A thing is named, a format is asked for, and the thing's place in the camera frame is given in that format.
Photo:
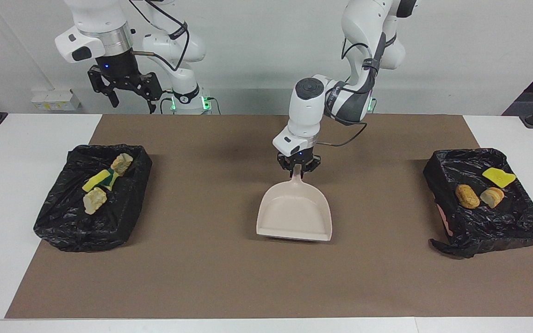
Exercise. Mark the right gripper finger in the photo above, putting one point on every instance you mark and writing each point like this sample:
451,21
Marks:
114,98
151,106

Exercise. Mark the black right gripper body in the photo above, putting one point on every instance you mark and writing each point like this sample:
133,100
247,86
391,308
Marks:
118,74

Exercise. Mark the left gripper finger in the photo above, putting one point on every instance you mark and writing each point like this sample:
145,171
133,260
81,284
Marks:
288,172
307,170

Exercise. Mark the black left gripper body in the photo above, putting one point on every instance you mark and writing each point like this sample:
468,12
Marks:
301,159

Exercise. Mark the beige plastic dustpan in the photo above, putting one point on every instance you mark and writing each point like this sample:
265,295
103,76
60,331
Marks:
294,212

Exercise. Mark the braided pastry piece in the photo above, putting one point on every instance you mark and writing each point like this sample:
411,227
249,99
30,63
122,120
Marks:
120,163

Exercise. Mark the yellow green sponge piece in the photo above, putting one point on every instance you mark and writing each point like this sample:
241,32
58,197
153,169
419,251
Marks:
110,180

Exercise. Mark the yellow sponge block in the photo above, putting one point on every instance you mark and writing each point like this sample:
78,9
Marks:
95,181

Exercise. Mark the pale bread chunk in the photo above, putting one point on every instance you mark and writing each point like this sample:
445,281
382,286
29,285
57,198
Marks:
94,200

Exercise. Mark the brown bread roll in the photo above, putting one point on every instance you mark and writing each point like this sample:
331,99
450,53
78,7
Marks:
467,196

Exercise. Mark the orange striped croissant piece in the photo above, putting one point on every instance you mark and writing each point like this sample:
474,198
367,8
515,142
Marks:
492,196

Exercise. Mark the yellow jagged sponge chunk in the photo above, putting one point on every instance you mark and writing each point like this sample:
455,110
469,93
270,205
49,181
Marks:
498,176

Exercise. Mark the black bag lined pink bin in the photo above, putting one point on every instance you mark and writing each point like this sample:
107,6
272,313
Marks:
479,231

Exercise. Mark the white box on table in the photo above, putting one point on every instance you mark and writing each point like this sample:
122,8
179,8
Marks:
56,101

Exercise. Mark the brown paper table mat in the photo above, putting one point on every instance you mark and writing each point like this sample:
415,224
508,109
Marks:
201,277

